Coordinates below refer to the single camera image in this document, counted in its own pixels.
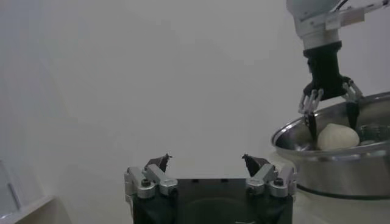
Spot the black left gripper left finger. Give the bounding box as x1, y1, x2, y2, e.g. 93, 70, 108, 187
124, 153, 179, 200

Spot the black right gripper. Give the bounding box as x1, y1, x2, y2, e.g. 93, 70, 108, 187
297, 41, 364, 143

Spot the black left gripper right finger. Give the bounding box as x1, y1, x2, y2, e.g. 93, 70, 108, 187
241, 153, 298, 198

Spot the white steamed baozi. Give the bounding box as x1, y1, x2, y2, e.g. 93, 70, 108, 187
316, 122, 360, 151

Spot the stainless steel steamer basket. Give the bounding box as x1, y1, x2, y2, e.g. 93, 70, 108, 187
271, 91, 390, 200

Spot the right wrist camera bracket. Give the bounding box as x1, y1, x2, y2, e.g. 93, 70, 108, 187
322, 0, 390, 31

